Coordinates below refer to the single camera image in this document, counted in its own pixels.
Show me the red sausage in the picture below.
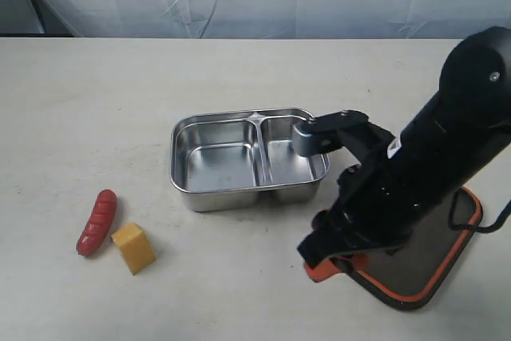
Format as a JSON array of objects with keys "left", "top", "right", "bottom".
[{"left": 76, "top": 189, "right": 117, "bottom": 257}]

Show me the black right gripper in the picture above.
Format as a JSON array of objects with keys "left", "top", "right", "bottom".
[{"left": 295, "top": 165, "right": 412, "bottom": 284}]

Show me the steel two-compartment lunch box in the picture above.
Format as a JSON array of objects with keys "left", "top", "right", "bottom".
[{"left": 169, "top": 108, "right": 330, "bottom": 212}]

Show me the dark lid with orange seal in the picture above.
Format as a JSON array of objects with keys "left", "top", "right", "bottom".
[{"left": 348, "top": 188, "right": 483, "bottom": 311}]

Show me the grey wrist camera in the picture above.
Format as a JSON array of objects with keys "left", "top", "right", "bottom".
[{"left": 291, "top": 109, "right": 370, "bottom": 157}]

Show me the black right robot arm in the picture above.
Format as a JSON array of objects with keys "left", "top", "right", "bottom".
[{"left": 292, "top": 26, "right": 510, "bottom": 282}]

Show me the yellow cheese block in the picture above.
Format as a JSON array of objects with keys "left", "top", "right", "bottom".
[{"left": 111, "top": 223, "right": 156, "bottom": 276}]

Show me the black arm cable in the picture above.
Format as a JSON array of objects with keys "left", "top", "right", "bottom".
[{"left": 447, "top": 191, "right": 511, "bottom": 235}]

